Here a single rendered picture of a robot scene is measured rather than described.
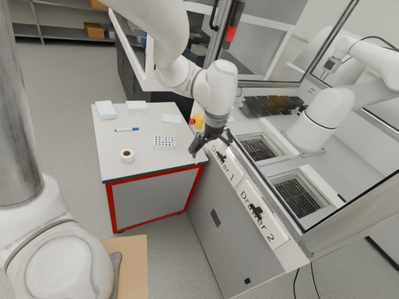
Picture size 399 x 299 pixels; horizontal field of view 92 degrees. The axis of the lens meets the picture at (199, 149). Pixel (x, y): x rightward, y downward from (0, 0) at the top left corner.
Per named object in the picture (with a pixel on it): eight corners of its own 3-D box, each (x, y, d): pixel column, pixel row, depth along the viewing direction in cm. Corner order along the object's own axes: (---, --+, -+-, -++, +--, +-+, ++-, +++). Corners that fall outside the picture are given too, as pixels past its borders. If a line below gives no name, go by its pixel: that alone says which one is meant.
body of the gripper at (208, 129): (209, 129, 68) (206, 147, 74) (230, 124, 70) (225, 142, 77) (200, 117, 72) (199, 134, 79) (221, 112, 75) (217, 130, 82)
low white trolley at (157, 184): (112, 241, 141) (101, 180, 90) (102, 174, 177) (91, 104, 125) (184, 217, 168) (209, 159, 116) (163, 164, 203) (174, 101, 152)
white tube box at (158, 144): (152, 149, 111) (153, 145, 108) (153, 139, 117) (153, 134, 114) (174, 150, 114) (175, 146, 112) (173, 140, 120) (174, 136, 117)
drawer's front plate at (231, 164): (233, 188, 98) (241, 175, 90) (208, 148, 115) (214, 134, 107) (236, 187, 99) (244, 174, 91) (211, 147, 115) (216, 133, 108)
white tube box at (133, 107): (127, 115, 127) (127, 108, 123) (126, 107, 132) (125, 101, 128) (147, 114, 132) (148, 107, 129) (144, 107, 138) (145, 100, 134)
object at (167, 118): (162, 123, 130) (162, 120, 129) (162, 115, 136) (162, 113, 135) (180, 124, 133) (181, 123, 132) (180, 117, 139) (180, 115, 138)
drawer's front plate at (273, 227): (272, 250, 80) (287, 241, 72) (236, 192, 96) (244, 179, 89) (275, 248, 81) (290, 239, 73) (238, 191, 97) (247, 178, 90)
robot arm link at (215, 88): (237, 105, 69) (205, 93, 73) (248, 61, 57) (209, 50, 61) (224, 121, 62) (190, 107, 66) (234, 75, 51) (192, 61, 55)
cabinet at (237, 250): (222, 305, 130) (288, 277, 76) (173, 183, 189) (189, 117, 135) (310, 252, 173) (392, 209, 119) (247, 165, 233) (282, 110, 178)
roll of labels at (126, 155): (120, 164, 98) (120, 159, 96) (119, 154, 102) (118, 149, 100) (135, 162, 101) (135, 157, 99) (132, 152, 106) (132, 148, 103)
